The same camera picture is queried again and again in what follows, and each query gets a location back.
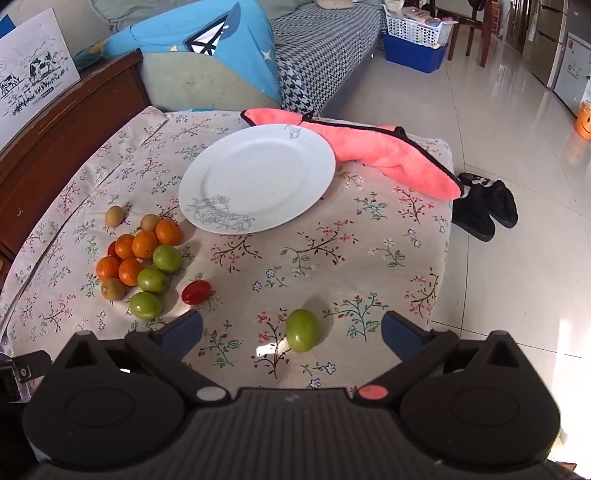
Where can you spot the small orange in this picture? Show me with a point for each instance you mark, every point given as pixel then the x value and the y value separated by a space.
pixel 124 246
pixel 107 268
pixel 130 271
pixel 145 244
pixel 168 231

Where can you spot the white milk carton box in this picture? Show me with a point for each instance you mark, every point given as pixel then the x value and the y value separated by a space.
pixel 37 69

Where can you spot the brown longan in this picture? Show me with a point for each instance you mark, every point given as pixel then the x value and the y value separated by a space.
pixel 149 222
pixel 112 289
pixel 115 215

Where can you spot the wooden chair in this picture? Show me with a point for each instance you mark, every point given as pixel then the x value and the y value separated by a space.
pixel 485 27

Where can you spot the floral tablecloth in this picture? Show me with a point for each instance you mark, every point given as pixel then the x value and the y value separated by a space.
pixel 277 267

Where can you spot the white plate with flower drawing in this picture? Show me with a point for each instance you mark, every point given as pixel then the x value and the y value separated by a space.
pixel 258 175

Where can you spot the white plastic basket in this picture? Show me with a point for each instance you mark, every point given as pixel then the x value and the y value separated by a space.
pixel 415 30

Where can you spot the black slipper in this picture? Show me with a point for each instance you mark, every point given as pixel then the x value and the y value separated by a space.
pixel 471 212
pixel 505 203

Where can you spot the orange smiley cup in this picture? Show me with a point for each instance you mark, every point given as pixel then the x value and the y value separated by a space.
pixel 584 122

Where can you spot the green jujube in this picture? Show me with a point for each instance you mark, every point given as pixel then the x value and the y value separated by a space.
pixel 145 305
pixel 167 258
pixel 152 280
pixel 302 330

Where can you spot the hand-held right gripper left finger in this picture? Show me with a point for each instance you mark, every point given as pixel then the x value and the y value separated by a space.
pixel 184 330

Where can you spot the silver refrigerator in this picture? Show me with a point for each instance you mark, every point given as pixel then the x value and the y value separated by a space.
pixel 545 46

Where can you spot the green sofa cushion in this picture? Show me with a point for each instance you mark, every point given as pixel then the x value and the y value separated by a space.
pixel 194 83

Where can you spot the blue pillow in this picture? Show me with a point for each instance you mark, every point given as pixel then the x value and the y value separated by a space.
pixel 161 32

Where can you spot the red cherry tomato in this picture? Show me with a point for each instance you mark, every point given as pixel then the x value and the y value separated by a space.
pixel 196 292
pixel 111 249

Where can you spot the houndstooth sofa cover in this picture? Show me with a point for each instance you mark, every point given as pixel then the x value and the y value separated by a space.
pixel 323 46

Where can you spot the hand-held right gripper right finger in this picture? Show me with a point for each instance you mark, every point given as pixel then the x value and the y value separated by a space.
pixel 399 337

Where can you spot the white freezer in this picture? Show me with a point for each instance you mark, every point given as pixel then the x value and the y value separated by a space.
pixel 572 69

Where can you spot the pink cloth with black trim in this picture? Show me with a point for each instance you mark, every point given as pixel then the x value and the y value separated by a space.
pixel 406 157

